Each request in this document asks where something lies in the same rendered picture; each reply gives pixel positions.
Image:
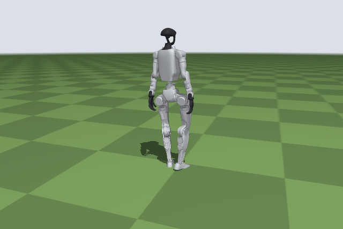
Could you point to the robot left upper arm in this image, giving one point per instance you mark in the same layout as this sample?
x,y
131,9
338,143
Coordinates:
x,y
155,72

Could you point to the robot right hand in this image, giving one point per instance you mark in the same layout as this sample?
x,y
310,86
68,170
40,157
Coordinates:
x,y
191,103

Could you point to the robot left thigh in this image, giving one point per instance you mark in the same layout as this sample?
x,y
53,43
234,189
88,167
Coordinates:
x,y
163,110

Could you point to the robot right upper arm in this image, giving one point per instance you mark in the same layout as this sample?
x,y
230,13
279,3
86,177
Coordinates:
x,y
181,56

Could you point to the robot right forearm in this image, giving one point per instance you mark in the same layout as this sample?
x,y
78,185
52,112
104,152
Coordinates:
x,y
187,84

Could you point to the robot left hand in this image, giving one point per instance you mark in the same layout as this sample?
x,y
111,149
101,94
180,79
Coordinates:
x,y
151,101

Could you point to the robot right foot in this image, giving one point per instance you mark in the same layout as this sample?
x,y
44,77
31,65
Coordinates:
x,y
177,166

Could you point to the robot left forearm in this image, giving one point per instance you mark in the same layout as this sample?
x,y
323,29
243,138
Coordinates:
x,y
153,85

